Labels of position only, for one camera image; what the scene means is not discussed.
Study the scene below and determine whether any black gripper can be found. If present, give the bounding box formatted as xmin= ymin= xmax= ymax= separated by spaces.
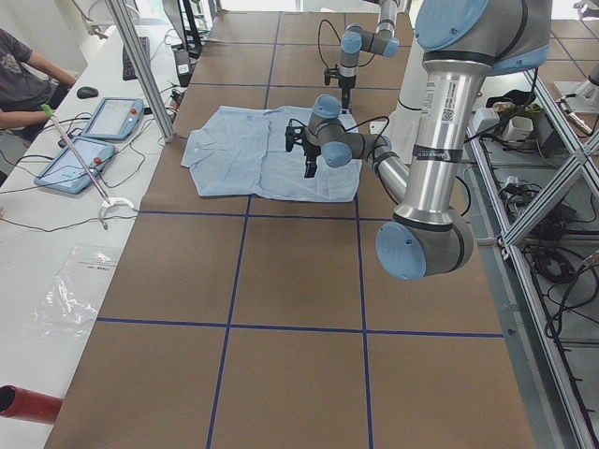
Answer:
xmin=285 ymin=119 xmax=321 ymax=179
xmin=324 ymin=65 xmax=354 ymax=114

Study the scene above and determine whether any light blue striped shirt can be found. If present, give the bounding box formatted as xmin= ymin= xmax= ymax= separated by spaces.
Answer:
xmin=182 ymin=106 xmax=361 ymax=203

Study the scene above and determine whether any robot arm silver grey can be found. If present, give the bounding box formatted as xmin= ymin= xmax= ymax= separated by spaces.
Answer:
xmin=324 ymin=0 xmax=401 ymax=110
xmin=285 ymin=1 xmax=551 ymax=280

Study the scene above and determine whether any blue teach pendant far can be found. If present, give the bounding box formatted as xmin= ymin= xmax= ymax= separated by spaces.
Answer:
xmin=80 ymin=97 xmax=144 ymax=141

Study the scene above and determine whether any blue teach pendant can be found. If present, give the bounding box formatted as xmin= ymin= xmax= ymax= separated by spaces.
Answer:
xmin=80 ymin=97 xmax=144 ymax=141
xmin=34 ymin=137 xmax=116 ymax=195

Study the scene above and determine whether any black keyboard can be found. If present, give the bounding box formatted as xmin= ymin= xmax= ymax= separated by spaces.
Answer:
xmin=121 ymin=36 xmax=151 ymax=81

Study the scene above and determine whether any black computer mouse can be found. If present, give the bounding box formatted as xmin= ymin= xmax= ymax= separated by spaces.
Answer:
xmin=76 ymin=86 xmax=99 ymax=99

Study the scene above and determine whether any blue teach pendant near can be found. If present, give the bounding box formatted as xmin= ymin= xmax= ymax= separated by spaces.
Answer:
xmin=34 ymin=137 xmax=116 ymax=195

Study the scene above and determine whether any metal rod with green tip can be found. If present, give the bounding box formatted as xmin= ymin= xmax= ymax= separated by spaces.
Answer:
xmin=41 ymin=104 xmax=110 ymax=205

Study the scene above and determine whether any clear plastic bag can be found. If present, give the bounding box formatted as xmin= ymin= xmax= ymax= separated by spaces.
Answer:
xmin=24 ymin=244 xmax=123 ymax=340

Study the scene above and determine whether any seated person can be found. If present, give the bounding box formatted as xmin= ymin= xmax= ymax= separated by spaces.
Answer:
xmin=1 ymin=30 xmax=76 ymax=142

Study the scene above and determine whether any red cylinder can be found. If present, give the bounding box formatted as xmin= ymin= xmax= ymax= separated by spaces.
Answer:
xmin=1 ymin=385 xmax=63 ymax=425

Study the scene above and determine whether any aluminium frame post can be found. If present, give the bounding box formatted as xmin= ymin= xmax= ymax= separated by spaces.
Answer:
xmin=107 ymin=0 xmax=175 ymax=143

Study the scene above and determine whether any aluminium frame rail structure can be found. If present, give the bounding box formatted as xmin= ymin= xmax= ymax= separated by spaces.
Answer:
xmin=463 ymin=67 xmax=598 ymax=448

